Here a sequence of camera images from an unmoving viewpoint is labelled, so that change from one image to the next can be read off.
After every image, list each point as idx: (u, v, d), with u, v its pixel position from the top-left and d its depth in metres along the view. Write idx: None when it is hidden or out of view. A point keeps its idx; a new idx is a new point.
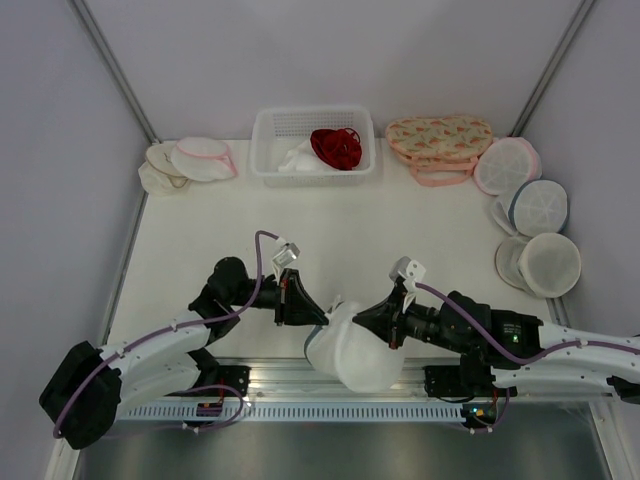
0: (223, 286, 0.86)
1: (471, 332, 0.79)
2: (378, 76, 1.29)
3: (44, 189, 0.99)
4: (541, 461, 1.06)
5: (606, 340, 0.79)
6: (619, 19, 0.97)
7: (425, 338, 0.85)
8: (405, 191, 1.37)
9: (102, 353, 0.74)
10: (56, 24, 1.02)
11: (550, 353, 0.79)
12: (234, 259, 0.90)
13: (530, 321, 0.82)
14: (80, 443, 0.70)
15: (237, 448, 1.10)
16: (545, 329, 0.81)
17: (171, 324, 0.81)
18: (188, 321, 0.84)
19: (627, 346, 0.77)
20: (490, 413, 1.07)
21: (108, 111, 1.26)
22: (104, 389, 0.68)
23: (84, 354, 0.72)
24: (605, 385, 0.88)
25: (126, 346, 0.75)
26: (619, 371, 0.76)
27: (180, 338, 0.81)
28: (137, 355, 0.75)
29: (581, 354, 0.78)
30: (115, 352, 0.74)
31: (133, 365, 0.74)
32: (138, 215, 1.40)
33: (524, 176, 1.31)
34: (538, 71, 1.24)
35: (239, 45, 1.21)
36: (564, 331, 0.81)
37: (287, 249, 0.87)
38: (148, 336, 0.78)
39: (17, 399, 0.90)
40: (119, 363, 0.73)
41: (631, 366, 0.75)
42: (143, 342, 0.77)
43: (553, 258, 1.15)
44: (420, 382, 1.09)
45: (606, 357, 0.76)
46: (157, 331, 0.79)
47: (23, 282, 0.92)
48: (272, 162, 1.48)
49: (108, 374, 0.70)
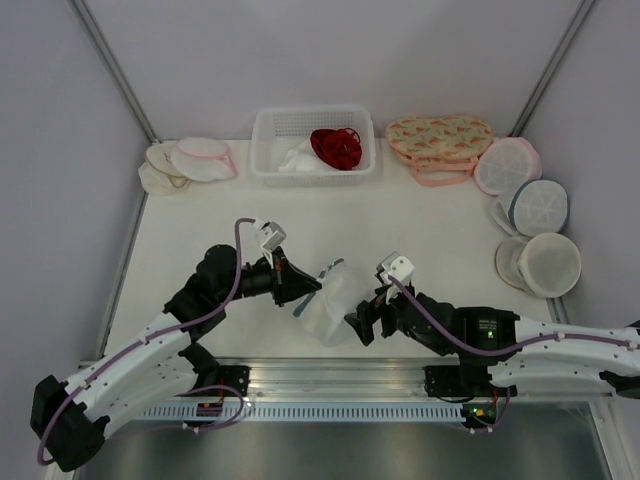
0: (211, 273, 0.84)
1: (432, 332, 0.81)
2: (378, 75, 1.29)
3: (44, 189, 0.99)
4: (540, 461, 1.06)
5: (586, 332, 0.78)
6: (619, 19, 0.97)
7: (406, 331, 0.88)
8: (405, 191, 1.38)
9: (67, 386, 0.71)
10: (56, 24, 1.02)
11: (527, 347, 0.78)
12: (226, 247, 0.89)
13: (505, 315, 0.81)
14: (72, 464, 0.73)
15: (237, 448, 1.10)
16: (521, 324, 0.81)
17: (141, 338, 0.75)
18: (161, 329, 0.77)
19: (609, 338, 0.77)
20: (491, 413, 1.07)
21: (108, 111, 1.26)
22: (71, 426, 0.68)
23: (51, 387, 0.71)
24: (598, 379, 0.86)
25: (90, 375, 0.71)
26: (603, 364, 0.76)
27: (150, 352, 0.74)
28: (102, 382, 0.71)
29: (559, 348, 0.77)
30: (79, 384, 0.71)
31: (101, 394, 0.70)
32: (138, 215, 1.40)
33: (524, 176, 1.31)
34: (538, 70, 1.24)
35: (239, 45, 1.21)
36: (541, 325, 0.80)
37: (274, 232, 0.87)
38: (116, 357, 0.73)
39: (17, 399, 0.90)
40: (84, 396, 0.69)
41: (615, 357, 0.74)
42: (110, 366, 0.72)
43: (553, 258, 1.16)
44: (420, 382, 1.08)
45: (588, 350, 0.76)
46: (123, 351, 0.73)
47: (23, 281, 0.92)
48: (272, 162, 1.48)
49: (73, 411, 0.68)
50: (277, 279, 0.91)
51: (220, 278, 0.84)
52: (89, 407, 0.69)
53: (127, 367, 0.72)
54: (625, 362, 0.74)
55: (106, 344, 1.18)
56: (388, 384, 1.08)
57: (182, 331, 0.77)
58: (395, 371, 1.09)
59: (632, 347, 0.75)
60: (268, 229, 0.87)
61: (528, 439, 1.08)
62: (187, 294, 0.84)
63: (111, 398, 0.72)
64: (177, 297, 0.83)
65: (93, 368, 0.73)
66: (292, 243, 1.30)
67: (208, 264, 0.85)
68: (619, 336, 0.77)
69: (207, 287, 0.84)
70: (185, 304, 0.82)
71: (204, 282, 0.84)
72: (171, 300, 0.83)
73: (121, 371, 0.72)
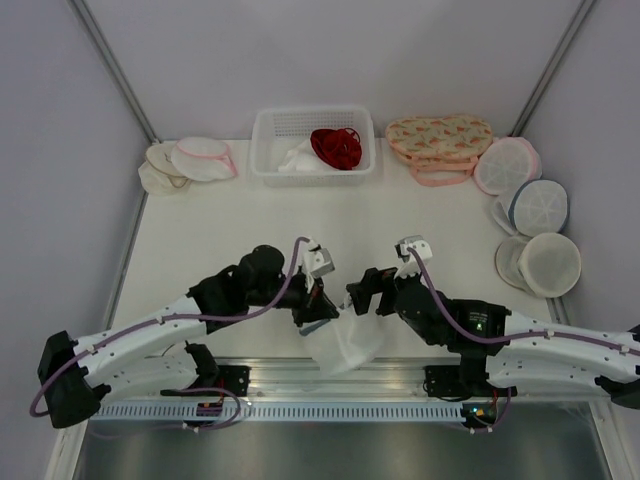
0: (251, 268, 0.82)
1: (421, 316, 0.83)
2: (378, 75, 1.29)
3: (44, 189, 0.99)
4: (540, 460, 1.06)
5: (578, 334, 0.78)
6: (619, 19, 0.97)
7: None
8: (405, 190, 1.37)
9: (75, 347, 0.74)
10: (56, 23, 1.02)
11: (514, 341, 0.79)
12: (274, 249, 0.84)
13: (497, 309, 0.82)
14: (61, 424, 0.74)
15: (237, 448, 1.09)
16: (513, 317, 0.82)
17: (157, 317, 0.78)
18: (179, 313, 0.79)
19: (602, 340, 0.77)
20: (490, 413, 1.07)
21: (108, 111, 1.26)
22: (68, 388, 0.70)
23: (60, 345, 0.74)
24: (595, 386, 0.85)
25: (100, 342, 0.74)
26: (593, 366, 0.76)
27: (163, 333, 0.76)
28: (109, 352, 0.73)
29: (548, 345, 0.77)
30: (87, 349, 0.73)
31: (106, 362, 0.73)
32: (138, 215, 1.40)
33: (524, 176, 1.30)
34: (538, 70, 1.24)
35: (239, 45, 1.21)
36: (532, 322, 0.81)
37: (326, 261, 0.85)
38: (127, 331, 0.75)
39: (16, 398, 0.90)
40: (88, 360, 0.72)
41: (605, 360, 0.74)
42: (120, 337, 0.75)
43: (554, 258, 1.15)
44: (420, 382, 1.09)
45: (577, 351, 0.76)
46: (138, 326, 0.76)
47: (22, 281, 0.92)
48: (272, 162, 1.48)
49: (73, 373, 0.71)
50: (306, 298, 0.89)
51: (256, 279, 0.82)
52: (91, 372, 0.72)
53: (135, 343, 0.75)
54: (616, 366, 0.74)
55: None
56: (387, 384, 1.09)
57: (198, 321, 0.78)
58: (394, 371, 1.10)
59: (624, 351, 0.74)
60: (321, 256, 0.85)
61: (529, 440, 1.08)
62: (218, 282, 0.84)
63: (114, 369, 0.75)
64: (209, 284, 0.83)
65: (105, 334, 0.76)
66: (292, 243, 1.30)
67: (252, 259, 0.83)
68: (613, 339, 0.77)
69: (245, 281, 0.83)
70: (212, 293, 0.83)
71: (242, 276, 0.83)
72: (199, 285, 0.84)
73: (130, 345, 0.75)
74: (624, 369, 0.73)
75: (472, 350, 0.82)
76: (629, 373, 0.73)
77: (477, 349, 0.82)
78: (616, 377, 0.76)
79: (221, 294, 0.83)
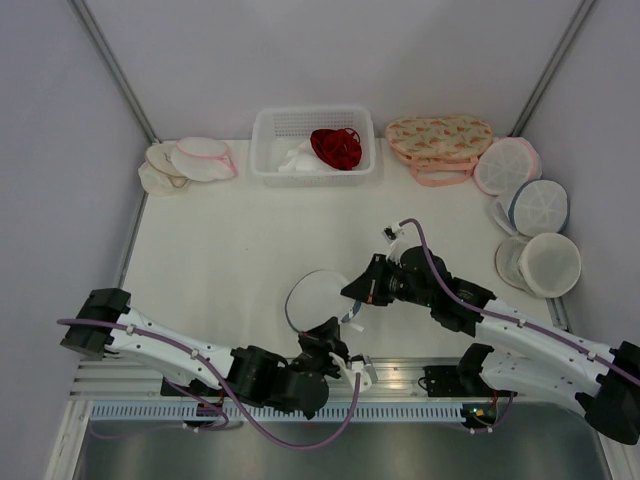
0: (288, 391, 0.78)
1: (417, 273, 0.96)
2: (378, 76, 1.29)
3: (45, 188, 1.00)
4: (538, 459, 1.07)
5: (552, 331, 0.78)
6: (620, 19, 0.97)
7: (399, 294, 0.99)
8: (405, 191, 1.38)
9: (124, 314, 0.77)
10: (56, 23, 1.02)
11: (487, 320, 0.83)
12: (325, 388, 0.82)
13: (485, 292, 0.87)
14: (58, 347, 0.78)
15: (237, 448, 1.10)
16: (495, 302, 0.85)
17: (194, 351, 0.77)
18: (214, 364, 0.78)
19: (575, 343, 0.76)
20: (490, 413, 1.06)
21: (108, 111, 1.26)
22: (85, 344, 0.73)
23: (117, 303, 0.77)
24: (576, 404, 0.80)
25: (140, 328, 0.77)
26: (558, 365, 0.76)
27: (187, 366, 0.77)
28: (136, 344, 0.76)
29: (518, 333, 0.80)
30: (127, 325, 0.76)
31: (128, 347, 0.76)
32: (138, 215, 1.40)
33: (524, 176, 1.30)
34: (537, 71, 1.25)
35: (239, 45, 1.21)
36: (513, 310, 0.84)
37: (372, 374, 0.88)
38: (167, 339, 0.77)
39: (17, 398, 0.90)
40: (120, 335, 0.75)
41: (569, 361, 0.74)
42: (157, 339, 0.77)
43: (552, 257, 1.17)
44: (418, 382, 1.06)
45: (544, 345, 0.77)
46: (179, 344, 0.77)
47: (21, 281, 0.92)
48: (272, 162, 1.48)
49: (100, 335, 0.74)
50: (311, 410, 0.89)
51: (286, 396, 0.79)
52: (111, 346, 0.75)
53: (161, 353, 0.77)
54: (578, 369, 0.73)
55: None
56: (387, 384, 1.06)
57: (218, 382, 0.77)
58: (394, 370, 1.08)
59: (591, 356, 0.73)
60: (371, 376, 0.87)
61: (527, 440, 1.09)
62: (263, 360, 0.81)
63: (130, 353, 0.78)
64: (259, 360, 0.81)
65: (148, 324, 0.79)
66: (292, 243, 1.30)
67: (302, 380, 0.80)
68: (587, 346, 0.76)
69: (280, 389, 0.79)
70: (253, 367, 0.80)
71: (283, 379, 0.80)
72: (250, 353, 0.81)
73: (156, 352, 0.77)
74: (585, 374, 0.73)
75: (450, 320, 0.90)
76: (590, 379, 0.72)
77: (455, 321, 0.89)
78: (581, 386, 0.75)
79: (256, 376, 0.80)
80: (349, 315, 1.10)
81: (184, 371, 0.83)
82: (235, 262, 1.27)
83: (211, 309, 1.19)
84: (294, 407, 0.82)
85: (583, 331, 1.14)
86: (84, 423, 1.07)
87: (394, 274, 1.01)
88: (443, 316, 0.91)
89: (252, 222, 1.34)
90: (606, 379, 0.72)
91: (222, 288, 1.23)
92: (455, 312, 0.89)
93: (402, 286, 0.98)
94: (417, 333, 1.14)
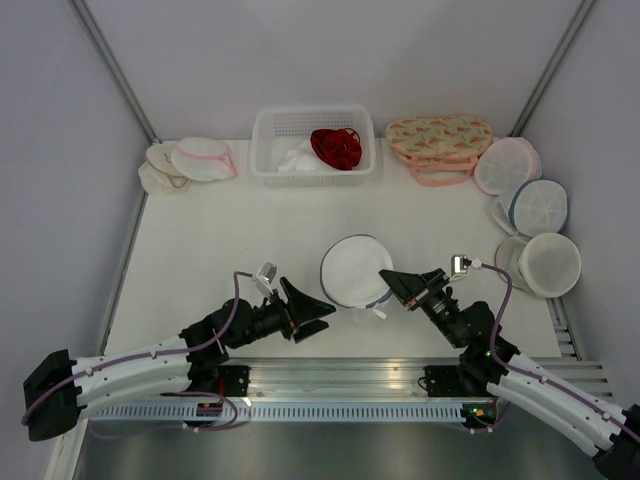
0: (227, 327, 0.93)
1: (472, 327, 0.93)
2: (378, 76, 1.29)
3: (45, 189, 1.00)
4: (540, 460, 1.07)
5: (572, 389, 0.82)
6: (620, 19, 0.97)
7: (434, 318, 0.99)
8: (405, 190, 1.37)
9: (74, 365, 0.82)
10: (55, 23, 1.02)
11: (512, 373, 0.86)
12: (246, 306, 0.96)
13: (510, 346, 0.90)
14: (40, 437, 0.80)
15: (238, 448, 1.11)
16: (519, 358, 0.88)
17: (151, 350, 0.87)
18: (169, 349, 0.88)
19: (591, 401, 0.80)
20: (491, 413, 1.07)
21: (108, 111, 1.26)
22: (59, 405, 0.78)
23: (59, 362, 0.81)
24: (591, 449, 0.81)
25: (97, 365, 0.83)
26: (575, 421, 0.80)
27: (154, 366, 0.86)
28: (104, 376, 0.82)
29: (539, 389, 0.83)
30: (84, 369, 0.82)
31: (97, 385, 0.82)
32: (138, 215, 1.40)
33: (524, 176, 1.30)
34: (537, 71, 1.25)
35: (239, 45, 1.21)
36: (535, 367, 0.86)
37: (265, 266, 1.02)
38: (121, 359, 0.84)
39: (16, 398, 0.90)
40: (83, 381, 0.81)
41: (586, 419, 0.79)
42: (115, 363, 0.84)
43: (554, 257, 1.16)
44: (419, 382, 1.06)
45: (560, 401, 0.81)
46: (134, 356, 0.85)
47: (20, 282, 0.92)
48: (272, 162, 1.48)
49: (68, 392, 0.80)
50: (285, 315, 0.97)
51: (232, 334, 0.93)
52: (81, 394, 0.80)
53: (129, 370, 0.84)
54: (593, 427, 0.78)
55: (113, 314, 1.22)
56: (387, 384, 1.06)
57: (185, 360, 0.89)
58: (395, 370, 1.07)
59: (606, 416, 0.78)
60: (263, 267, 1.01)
61: (528, 440, 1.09)
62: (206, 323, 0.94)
63: (102, 393, 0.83)
64: (200, 326, 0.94)
65: (101, 359, 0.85)
66: (292, 243, 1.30)
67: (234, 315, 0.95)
68: (602, 405, 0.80)
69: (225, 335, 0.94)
70: (198, 332, 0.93)
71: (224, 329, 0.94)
72: (187, 329, 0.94)
73: (122, 372, 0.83)
74: (600, 432, 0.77)
75: (474, 368, 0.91)
76: (604, 437, 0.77)
77: (478, 370, 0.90)
78: (597, 442, 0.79)
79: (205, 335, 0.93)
80: (375, 303, 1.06)
81: (157, 375, 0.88)
82: (236, 262, 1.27)
83: (210, 309, 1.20)
84: (253, 338, 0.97)
85: (583, 330, 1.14)
86: (84, 424, 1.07)
87: (444, 299, 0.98)
88: (471, 363, 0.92)
89: (252, 222, 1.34)
90: (618, 438, 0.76)
91: (222, 287, 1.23)
92: (481, 363, 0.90)
93: (447, 316, 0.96)
94: (417, 331, 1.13)
